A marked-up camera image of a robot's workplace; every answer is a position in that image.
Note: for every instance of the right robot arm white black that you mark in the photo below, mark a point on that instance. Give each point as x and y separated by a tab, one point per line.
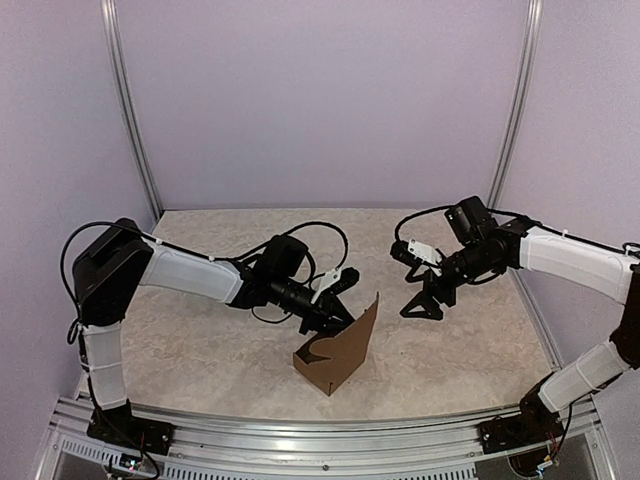
490	249

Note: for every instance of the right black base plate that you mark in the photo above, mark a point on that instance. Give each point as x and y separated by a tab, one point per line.
506	433

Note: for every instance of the front aluminium rail frame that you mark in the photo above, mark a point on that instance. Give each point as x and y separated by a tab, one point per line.
220	447

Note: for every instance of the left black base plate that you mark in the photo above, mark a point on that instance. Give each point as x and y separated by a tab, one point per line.
118	426

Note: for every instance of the brown cardboard paper box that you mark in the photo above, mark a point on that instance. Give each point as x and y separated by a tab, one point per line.
327	361

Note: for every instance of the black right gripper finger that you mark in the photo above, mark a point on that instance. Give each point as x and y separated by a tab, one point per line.
419	273
423	305

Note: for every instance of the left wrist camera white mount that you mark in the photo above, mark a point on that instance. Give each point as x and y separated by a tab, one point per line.
334	281

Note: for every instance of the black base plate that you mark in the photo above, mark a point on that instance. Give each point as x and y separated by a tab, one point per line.
506	433
118	426

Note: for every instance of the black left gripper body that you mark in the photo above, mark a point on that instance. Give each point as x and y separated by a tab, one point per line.
319	312

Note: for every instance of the right aluminium frame post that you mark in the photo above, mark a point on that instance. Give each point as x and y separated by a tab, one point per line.
518	102

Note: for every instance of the left aluminium frame post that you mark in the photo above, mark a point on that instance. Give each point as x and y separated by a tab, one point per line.
109	14

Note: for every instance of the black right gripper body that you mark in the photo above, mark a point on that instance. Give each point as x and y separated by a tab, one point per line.
433	285

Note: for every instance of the aluminium frame post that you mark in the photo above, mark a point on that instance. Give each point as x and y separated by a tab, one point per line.
109	14
518	102

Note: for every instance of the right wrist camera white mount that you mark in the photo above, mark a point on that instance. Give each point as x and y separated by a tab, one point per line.
416	255

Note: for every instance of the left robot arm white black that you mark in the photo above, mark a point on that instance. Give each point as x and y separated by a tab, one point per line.
107	274

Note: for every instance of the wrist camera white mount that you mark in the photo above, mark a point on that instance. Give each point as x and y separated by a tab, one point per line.
416	255
334	281

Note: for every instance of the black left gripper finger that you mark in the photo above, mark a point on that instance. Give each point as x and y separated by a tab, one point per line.
324	328
336	311

